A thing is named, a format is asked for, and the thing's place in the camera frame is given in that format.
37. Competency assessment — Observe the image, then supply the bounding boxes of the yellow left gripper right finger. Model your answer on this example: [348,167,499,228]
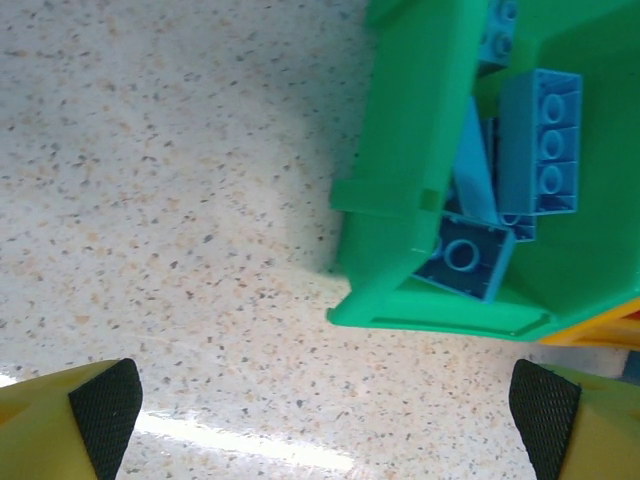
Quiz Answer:
[507,357,640,480]

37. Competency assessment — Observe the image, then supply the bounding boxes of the blue lego brick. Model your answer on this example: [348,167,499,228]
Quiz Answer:
[452,94,501,226]
[621,348,640,384]
[410,209,517,305]
[499,212,539,244]
[477,0,520,79]
[497,68,585,217]

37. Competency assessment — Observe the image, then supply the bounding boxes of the yellow plastic bin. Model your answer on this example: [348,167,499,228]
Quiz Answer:
[538,295,640,350]

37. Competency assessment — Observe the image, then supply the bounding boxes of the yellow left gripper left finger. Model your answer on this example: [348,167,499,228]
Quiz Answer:
[0,357,145,480]

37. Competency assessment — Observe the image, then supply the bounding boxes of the green plastic bin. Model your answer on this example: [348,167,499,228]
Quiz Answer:
[326,0,640,345]

